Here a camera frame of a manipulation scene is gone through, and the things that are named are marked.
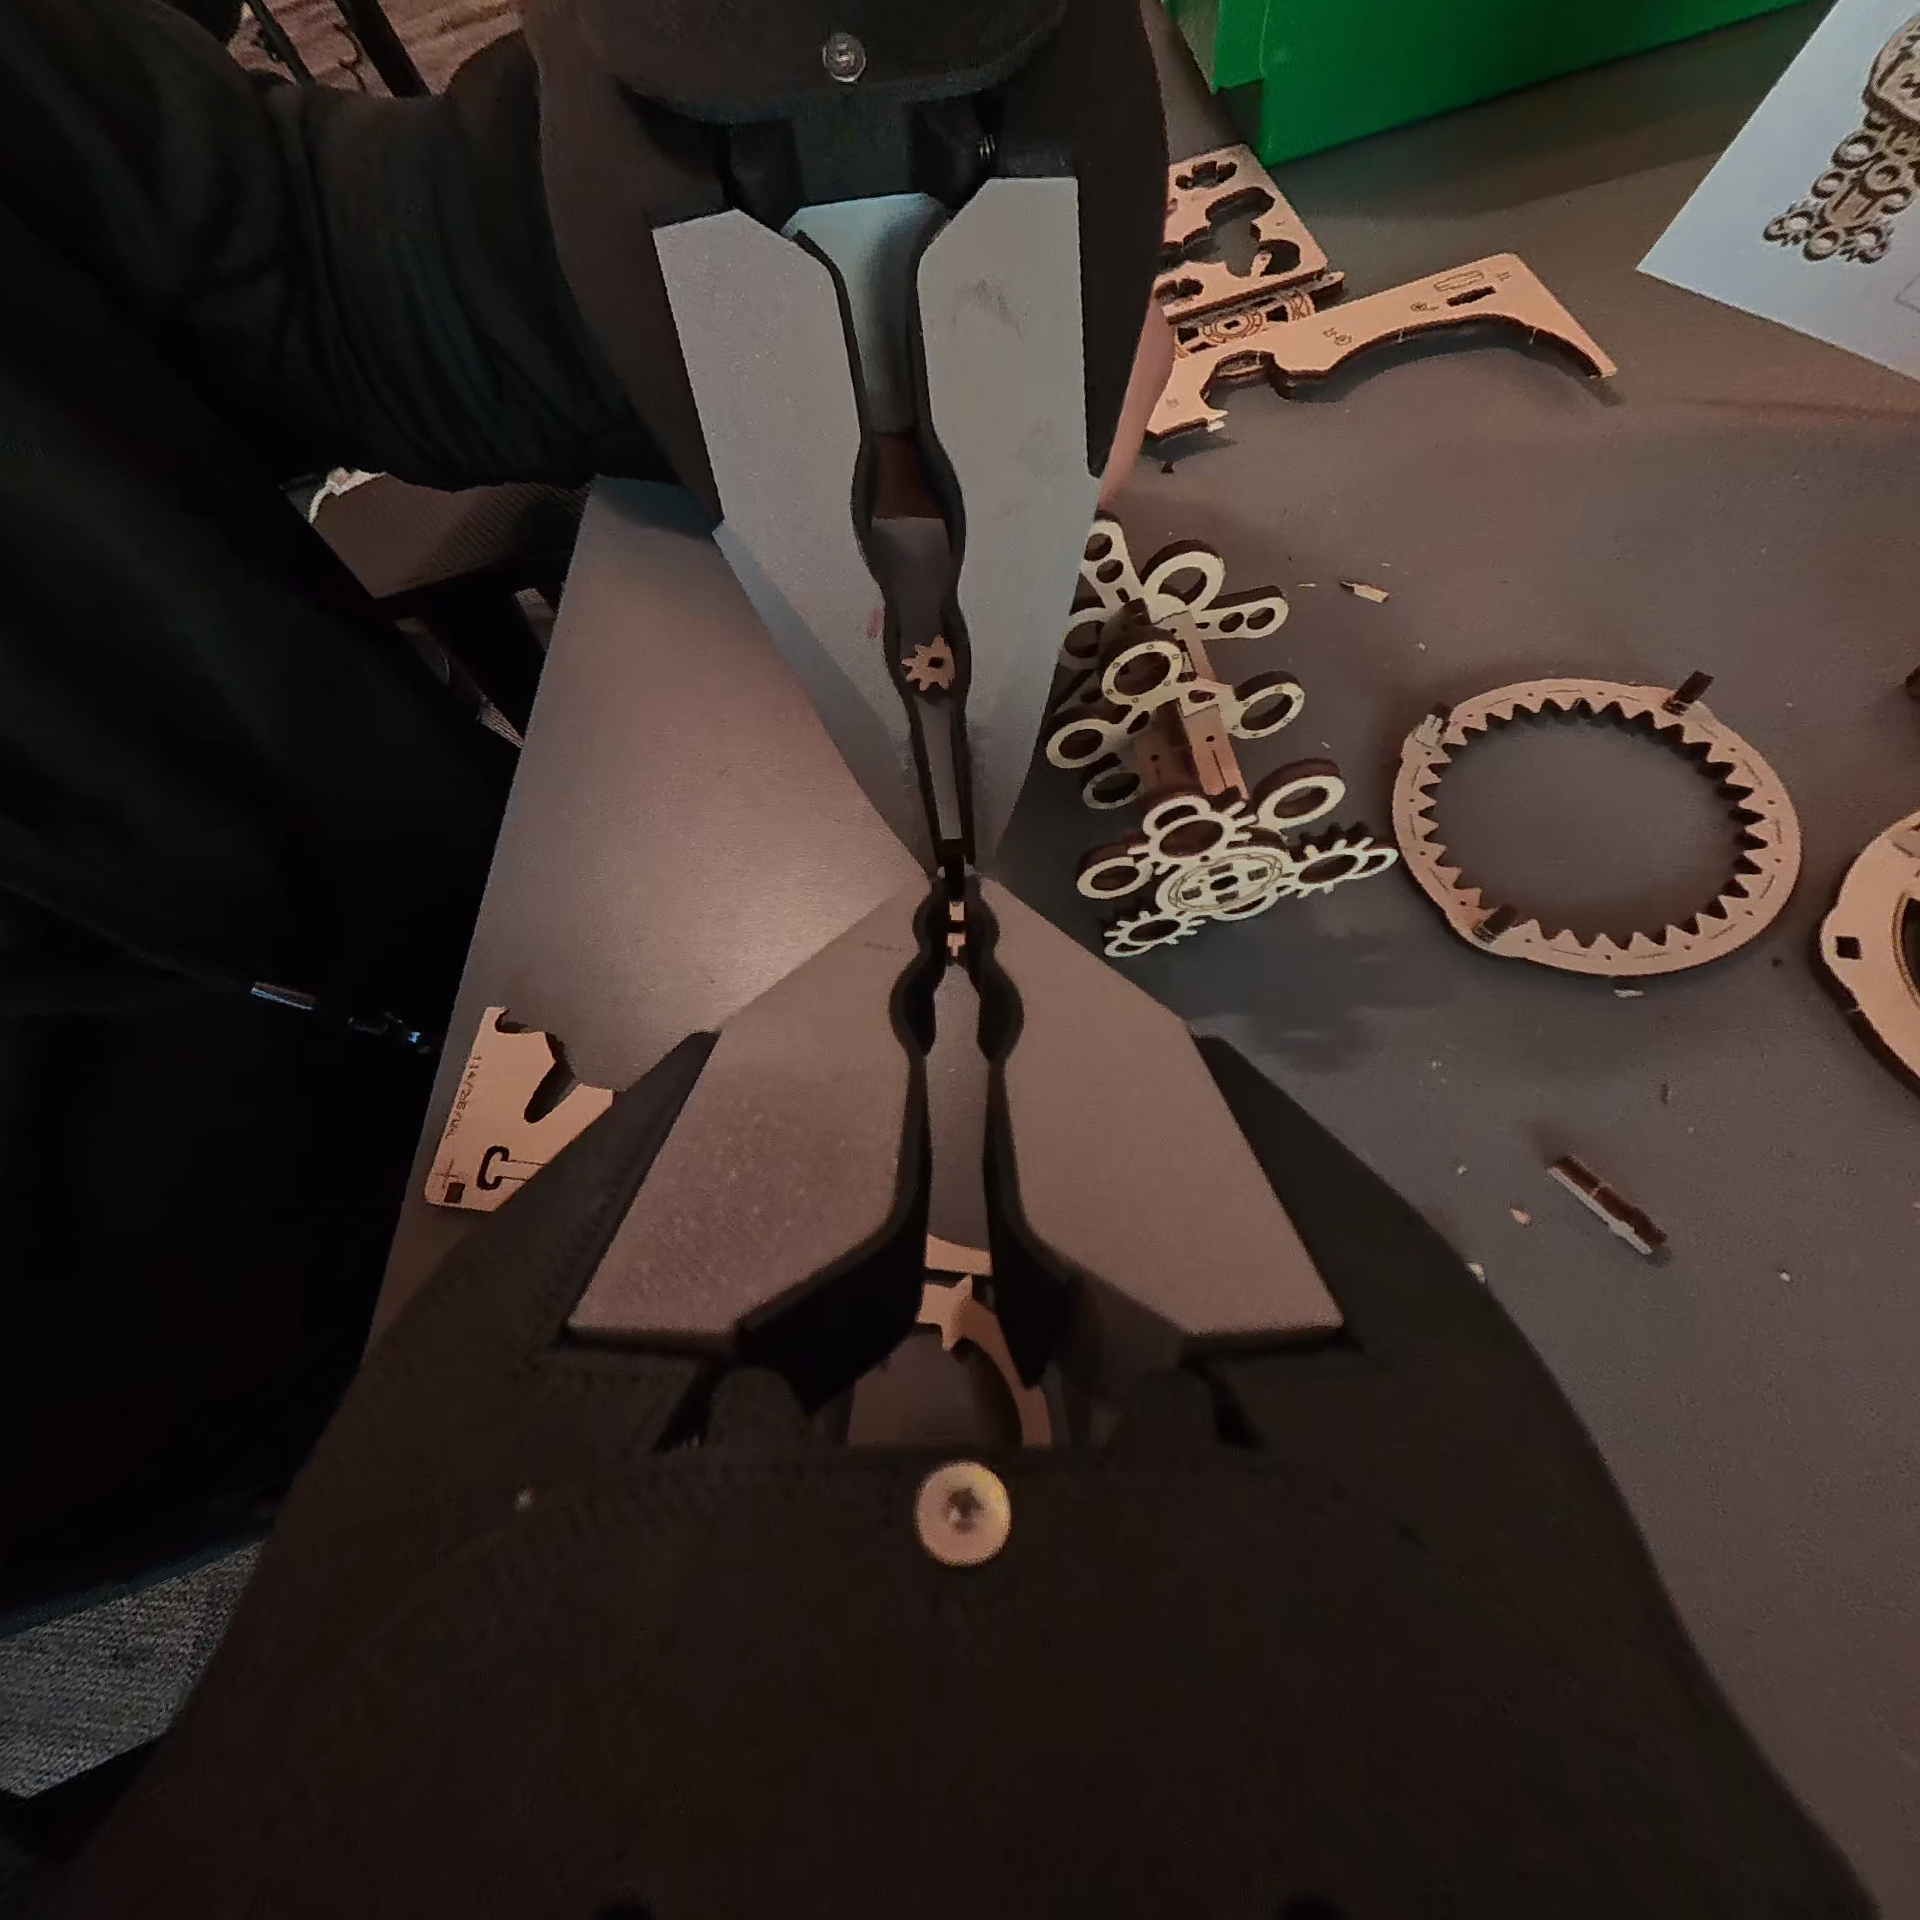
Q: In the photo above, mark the curved wooden offcut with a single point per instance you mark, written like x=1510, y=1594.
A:
x=975, y=1334

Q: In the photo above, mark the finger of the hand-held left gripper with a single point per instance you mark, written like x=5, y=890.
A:
x=765, y=389
x=1019, y=374

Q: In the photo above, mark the person's black jacket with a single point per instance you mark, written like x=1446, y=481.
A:
x=194, y=900

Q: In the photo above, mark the round spoked wooden wheel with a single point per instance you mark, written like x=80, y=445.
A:
x=1244, y=327

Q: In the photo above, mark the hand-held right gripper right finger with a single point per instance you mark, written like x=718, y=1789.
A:
x=1154, y=1184

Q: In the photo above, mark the long wooden frame offcut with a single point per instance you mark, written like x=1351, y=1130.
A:
x=1394, y=337

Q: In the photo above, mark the small pale wooden gear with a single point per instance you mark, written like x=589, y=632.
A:
x=932, y=660

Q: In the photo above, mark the white instruction sheet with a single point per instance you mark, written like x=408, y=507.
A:
x=1755, y=209

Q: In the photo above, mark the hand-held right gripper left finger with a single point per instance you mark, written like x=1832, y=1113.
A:
x=750, y=1184

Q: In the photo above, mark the small dark wooden gear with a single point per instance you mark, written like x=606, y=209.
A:
x=948, y=877

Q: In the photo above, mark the round wooden housing part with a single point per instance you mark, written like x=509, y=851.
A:
x=1867, y=930

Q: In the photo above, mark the person's left forearm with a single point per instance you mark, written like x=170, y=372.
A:
x=299, y=224

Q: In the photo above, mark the wooden sheet offcut with cutouts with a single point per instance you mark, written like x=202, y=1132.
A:
x=479, y=1154

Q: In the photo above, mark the wooden sheet with rounded cutouts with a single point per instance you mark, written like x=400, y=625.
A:
x=1199, y=224

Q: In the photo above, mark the small wooden stick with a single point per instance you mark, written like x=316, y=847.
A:
x=1607, y=1205

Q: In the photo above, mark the green box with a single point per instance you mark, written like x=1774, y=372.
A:
x=1424, y=75

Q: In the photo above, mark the wooden model gear assembly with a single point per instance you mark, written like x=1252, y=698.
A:
x=1184, y=780

